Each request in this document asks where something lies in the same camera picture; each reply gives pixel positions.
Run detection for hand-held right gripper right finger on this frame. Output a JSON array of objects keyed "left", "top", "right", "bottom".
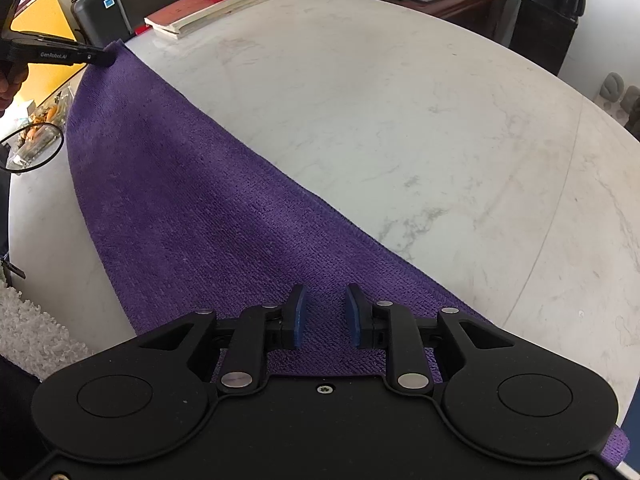
[{"left": 346, "top": 284, "right": 516, "bottom": 395}]

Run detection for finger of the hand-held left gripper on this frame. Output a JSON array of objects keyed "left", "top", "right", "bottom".
[{"left": 82, "top": 42, "right": 117, "bottom": 68}]

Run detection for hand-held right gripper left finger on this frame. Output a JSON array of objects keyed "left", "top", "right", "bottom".
[{"left": 137, "top": 284, "right": 307, "bottom": 395}]

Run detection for purple towel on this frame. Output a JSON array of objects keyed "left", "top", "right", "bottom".
[{"left": 66, "top": 40, "right": 631, "bottom": 466}]

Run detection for person's left hand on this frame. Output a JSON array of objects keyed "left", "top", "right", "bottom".
[{"left": 0, "top": 79, "right": 22, "bottom": 111}]

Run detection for yellow board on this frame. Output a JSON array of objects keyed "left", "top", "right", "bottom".
[{"left": 10, "top": 0, "right": 88, "bottom": 106}]

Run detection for orange peel scraps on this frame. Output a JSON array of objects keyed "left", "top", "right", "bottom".
[{"left": 27, "top": 105, "right": 61, "bottom": 142}]

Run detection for red book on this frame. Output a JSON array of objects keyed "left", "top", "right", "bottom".
[{"left": 144, "top": 0, "right": 295, "bottom": 41}]

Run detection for white fleece garment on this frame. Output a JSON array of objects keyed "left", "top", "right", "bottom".
[{"left": 0, "top": 285, "right": 93, "bottom": 381}]

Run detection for dark wooden desk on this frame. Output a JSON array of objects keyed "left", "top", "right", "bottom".
[{"left": 292, "top": 0, "right": 526, "bottom": 43}]

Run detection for black water dispenser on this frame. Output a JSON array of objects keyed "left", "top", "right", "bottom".
[{"left": 510, "top": 0, "right": 593, "bottom": 77}]

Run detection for grey plush slipper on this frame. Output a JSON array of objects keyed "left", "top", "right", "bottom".
[
  {"left": 597, "top": 72, "right": 627, "bottom": 111},
  {"left": 620, "top": 85, "right": 640, "bottom": 142}
]

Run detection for black kettle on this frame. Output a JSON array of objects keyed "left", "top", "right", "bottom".
[{"left": 556, "top": 0, "right": 587, "bottom": 23}]

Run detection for black ring loop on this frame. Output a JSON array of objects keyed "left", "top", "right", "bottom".
[{"left": 0, "top": 122, "right": 66, "bottom": 175}]

